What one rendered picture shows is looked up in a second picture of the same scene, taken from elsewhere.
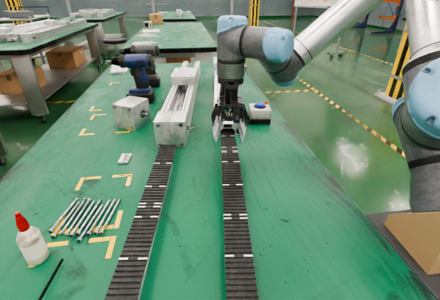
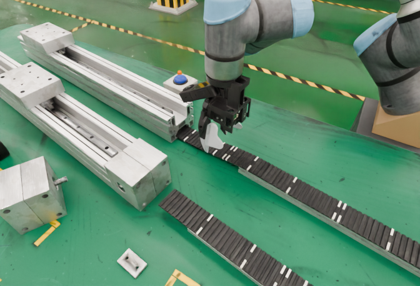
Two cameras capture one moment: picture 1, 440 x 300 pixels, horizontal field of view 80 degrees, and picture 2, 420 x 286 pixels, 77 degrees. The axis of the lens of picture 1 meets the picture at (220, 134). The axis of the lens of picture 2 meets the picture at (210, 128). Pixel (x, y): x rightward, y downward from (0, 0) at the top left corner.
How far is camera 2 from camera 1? 0.57 m
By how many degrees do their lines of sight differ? 44
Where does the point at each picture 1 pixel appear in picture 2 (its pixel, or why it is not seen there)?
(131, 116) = (52, 201)
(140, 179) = (197, 265)
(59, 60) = not seen: outside the picture
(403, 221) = (394, 124)
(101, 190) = not seen: outside the picture
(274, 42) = (307, 17)
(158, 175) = (225, 241)
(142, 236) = not seen: outside the picture
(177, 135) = (161, 178)
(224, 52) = (235, 45)
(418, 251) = (410, 138)
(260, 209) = (320, 186)
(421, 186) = (407, 96)
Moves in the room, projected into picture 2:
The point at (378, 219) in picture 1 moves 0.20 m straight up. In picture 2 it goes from (364, 130) to (398, 70)
